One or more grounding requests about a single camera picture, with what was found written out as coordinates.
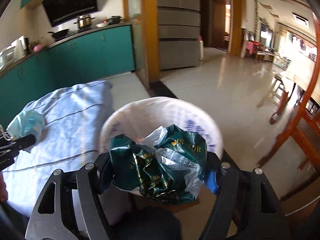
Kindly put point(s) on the white lined trash bin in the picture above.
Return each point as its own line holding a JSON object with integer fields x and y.
{"x": 139, "y": 119}

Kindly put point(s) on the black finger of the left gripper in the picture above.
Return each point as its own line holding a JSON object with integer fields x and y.
{"x": 23, "y": 143}

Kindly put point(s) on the white bowl with lid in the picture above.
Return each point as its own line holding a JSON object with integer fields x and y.
{"x": 102, "y": 24}

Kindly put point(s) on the black wok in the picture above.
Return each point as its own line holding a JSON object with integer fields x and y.
{"x": 59, "y": 34}

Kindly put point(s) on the steel cooking pot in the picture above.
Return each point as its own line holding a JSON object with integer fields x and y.
{"x": 84, "y": 21}

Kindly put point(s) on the black range hood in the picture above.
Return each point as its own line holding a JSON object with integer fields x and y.
{"x": 60, "y": 11}

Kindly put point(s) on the blue checked tablecloth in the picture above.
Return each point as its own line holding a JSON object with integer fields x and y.
{"x": 74, "y": 118}

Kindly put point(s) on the dark green plastic bag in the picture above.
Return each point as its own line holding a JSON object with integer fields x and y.
{"x": 169, "y": 165}

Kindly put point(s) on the grey refrigerator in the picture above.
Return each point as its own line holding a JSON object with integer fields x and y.
{"x": 179, "y": 32}

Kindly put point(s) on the white dish rack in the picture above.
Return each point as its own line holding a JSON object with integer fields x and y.
{"x": 7, "y": 56}

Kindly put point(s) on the blue surgical face mask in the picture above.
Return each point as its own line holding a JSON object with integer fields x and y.
{"x": 28, "y": 122}

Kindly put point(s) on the small black lidded pot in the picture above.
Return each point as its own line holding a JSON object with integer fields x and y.
{"x": 114, "y": 20}

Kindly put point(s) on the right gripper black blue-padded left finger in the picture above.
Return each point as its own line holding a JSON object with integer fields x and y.
{"x": 53, "y": 215}

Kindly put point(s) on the teal kitchen cabinets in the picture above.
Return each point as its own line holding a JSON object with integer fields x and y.
{"x": 83, "y": 58}

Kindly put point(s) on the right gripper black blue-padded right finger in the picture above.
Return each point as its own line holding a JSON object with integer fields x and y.
{"x": 246, "y": 206}

